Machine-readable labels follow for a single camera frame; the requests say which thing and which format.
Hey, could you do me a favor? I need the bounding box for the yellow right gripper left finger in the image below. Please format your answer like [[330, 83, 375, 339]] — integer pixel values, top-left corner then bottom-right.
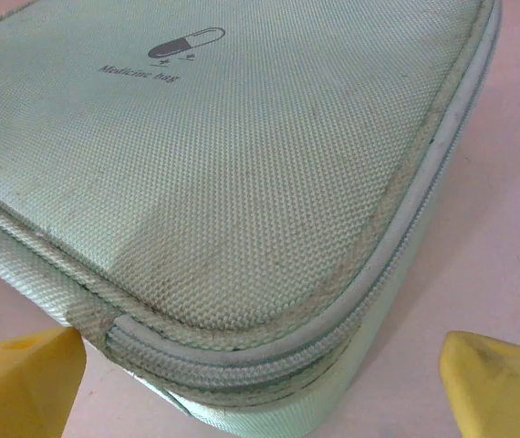
[[0, 326, 88, 438]]

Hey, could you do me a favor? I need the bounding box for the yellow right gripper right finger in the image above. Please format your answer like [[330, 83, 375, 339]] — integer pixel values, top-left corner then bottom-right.
[[439, 330, 520, 438]]

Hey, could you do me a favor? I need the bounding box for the mint green medicine bag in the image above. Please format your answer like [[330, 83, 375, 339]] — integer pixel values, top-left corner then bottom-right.
[[0, 0, 504, 438]]

